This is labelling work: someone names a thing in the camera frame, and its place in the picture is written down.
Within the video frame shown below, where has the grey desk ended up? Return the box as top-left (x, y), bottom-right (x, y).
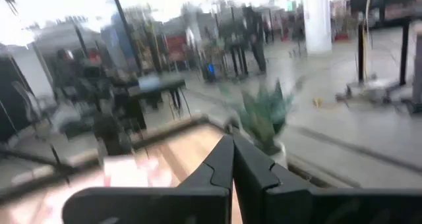
top-left (127, 78), bottom-right (187, 130)

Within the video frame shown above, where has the black device with blue light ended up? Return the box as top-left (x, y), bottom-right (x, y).
top-left (205, 62), bottom-right (218, 82)

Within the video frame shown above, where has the green plant in white pot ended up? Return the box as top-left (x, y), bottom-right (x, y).
top-left (227, 80), bottom-right (297, 168)

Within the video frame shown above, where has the black post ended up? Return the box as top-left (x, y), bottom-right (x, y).
top-left (357, 22), bottom-right (366, 84)

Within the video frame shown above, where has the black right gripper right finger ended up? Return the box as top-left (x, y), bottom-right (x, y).
top-left (233, 135), bottom-right (422, 224)

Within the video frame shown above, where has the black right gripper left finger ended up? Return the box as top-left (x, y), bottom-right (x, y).
top-left (61, 134), bottom-right (235, 224)

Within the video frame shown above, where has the white column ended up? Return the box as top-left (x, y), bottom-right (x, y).
top-left (303, 0), bottom-right (333, 54)

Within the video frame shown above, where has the grey office chair base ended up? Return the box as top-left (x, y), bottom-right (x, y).
top-left (335, 78), bottom-right (413, 107)

